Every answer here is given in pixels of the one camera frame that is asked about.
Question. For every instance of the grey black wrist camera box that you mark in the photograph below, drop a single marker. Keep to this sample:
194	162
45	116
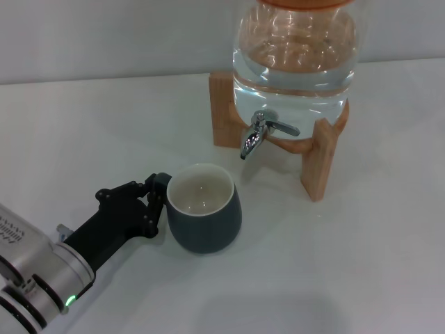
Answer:
24	243

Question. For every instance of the dark grey ceramic cup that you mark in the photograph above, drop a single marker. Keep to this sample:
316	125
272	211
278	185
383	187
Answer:
208	229

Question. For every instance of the chrome dispenser faucet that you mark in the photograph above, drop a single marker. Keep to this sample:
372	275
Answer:
253	139

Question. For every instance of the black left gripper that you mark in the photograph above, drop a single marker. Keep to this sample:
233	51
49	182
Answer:
111	226

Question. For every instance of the wooden dispenser stand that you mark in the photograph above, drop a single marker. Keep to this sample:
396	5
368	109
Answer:
318	163

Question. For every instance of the glass water dispenser jar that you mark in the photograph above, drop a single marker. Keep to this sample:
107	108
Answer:
295	69

